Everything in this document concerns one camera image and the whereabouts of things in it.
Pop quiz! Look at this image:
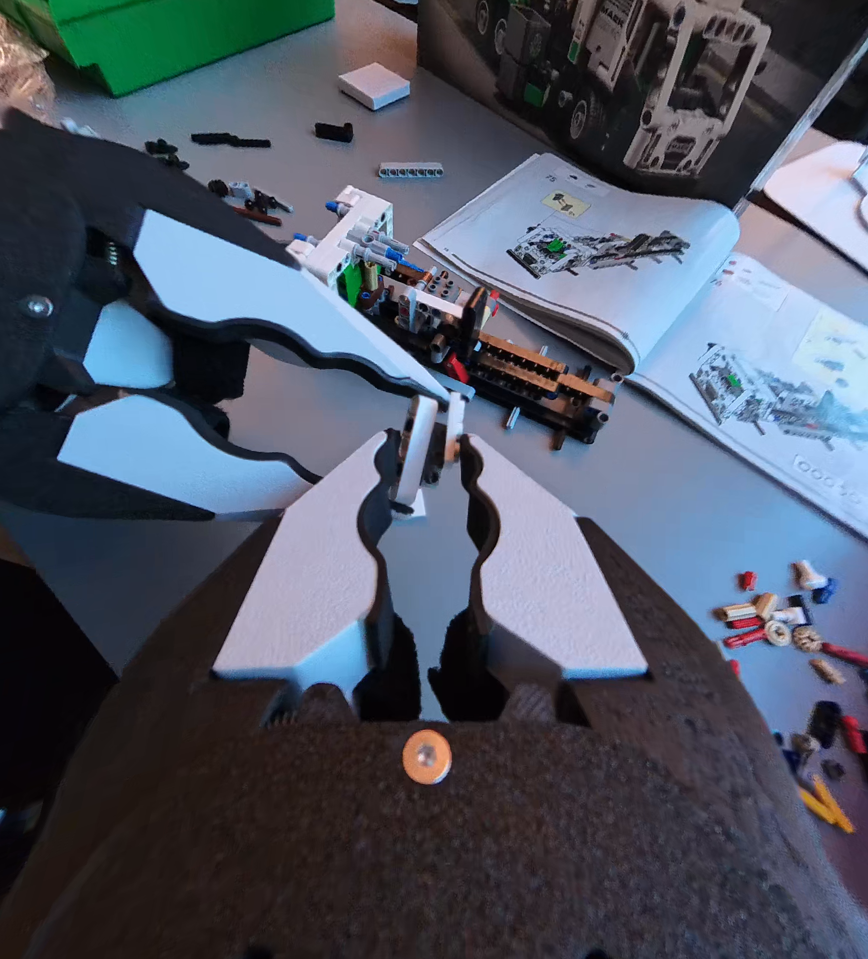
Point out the white stand base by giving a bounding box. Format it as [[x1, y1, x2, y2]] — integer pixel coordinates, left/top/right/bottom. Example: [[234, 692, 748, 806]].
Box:
[[764, 141, 868, 308]]

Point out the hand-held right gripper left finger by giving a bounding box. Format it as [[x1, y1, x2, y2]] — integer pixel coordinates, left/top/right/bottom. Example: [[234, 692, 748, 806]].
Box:
[[211, 429, 405, 705]]

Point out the white rectangular block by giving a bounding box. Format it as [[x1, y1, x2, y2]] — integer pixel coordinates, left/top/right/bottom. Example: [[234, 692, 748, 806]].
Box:
[[338, 63, 411, 112]]

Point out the green plastic bin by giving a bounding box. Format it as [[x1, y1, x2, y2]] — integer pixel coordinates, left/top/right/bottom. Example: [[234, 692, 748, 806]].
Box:
[[0, 0, 336, 98]]

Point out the clear acrylic sign holder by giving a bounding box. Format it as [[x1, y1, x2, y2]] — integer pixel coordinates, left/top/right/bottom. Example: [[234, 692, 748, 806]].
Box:
[[732, 0, 868, 218]]

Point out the lego truck chassis model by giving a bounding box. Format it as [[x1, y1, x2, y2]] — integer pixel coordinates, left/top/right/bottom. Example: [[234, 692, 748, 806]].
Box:
[[286, 186, 620, 452]]

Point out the lego instruction booklet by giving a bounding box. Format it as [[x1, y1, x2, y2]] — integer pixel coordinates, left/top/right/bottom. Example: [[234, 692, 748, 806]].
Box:
[[413, 153, 868, 564]]

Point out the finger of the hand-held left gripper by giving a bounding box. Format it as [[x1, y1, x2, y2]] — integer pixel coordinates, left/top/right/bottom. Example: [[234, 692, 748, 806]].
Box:
[[80, 208, 474, 407], [54, 391, 321, 519]]

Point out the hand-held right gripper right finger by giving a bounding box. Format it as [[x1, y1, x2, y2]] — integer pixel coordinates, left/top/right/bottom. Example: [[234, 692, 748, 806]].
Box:
[[458, 433, 649, 681]]

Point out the pile of small lego pieces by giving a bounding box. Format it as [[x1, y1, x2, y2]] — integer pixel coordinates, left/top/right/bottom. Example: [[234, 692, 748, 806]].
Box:
[[713, 558, 868, 836]]

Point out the black lego set box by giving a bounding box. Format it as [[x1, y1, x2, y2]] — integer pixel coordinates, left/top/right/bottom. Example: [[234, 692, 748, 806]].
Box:
[[417, 0, 868, 207]]

